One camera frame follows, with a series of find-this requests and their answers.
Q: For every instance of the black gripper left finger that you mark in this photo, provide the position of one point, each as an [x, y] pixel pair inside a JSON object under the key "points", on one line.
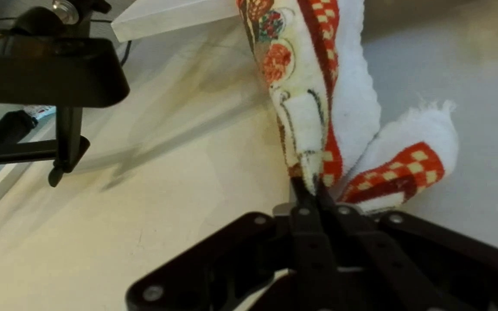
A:
{"points": [[310, 247]]}

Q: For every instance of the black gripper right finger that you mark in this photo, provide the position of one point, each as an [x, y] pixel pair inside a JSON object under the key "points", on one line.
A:
{"points": [[387, 252]]}

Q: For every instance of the white red patterned cloth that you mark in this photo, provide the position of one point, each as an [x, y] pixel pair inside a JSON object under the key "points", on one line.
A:
{"points": [[306, 87]]}

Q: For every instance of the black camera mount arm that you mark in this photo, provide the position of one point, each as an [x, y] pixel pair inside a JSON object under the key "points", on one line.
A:
{"points": [[68, 138]]}

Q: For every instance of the black stereo camera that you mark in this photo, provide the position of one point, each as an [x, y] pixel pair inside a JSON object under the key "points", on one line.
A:
{"points": [[47, 71]]}

